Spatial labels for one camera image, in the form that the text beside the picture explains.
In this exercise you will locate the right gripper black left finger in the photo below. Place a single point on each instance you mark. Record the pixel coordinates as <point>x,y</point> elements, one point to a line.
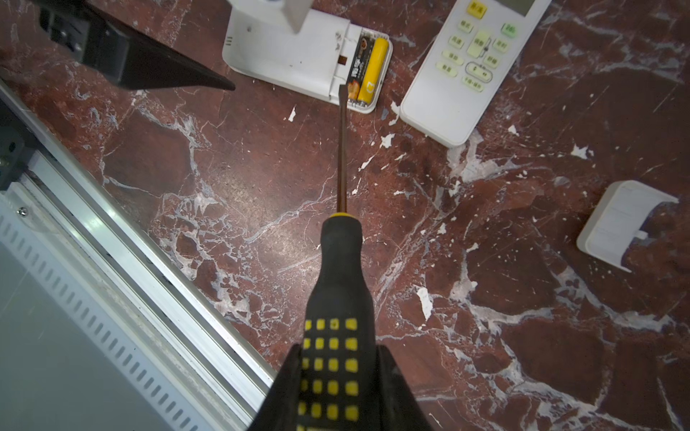
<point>279,410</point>

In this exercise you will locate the yellow AA battery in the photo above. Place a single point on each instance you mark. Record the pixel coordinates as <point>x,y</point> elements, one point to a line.
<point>375,65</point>

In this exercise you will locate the black yellow screwdriver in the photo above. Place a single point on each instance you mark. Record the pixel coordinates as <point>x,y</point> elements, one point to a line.
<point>339,359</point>

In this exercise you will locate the black orange AA battery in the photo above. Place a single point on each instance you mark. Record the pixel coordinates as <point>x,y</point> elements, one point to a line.
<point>359,66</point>

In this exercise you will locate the white remote control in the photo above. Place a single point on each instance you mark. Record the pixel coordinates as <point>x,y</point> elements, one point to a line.
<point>466,65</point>
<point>289,44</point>

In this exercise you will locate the aluminium mounting rail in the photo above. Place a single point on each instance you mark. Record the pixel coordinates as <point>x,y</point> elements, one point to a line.
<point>99,330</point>

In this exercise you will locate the white battery cover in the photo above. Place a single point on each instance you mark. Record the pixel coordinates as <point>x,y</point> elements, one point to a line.
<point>617,220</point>

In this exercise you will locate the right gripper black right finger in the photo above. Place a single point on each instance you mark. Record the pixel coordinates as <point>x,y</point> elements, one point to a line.
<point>398,409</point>

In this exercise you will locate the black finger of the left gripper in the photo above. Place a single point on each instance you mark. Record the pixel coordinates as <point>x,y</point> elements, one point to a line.
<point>126,57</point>

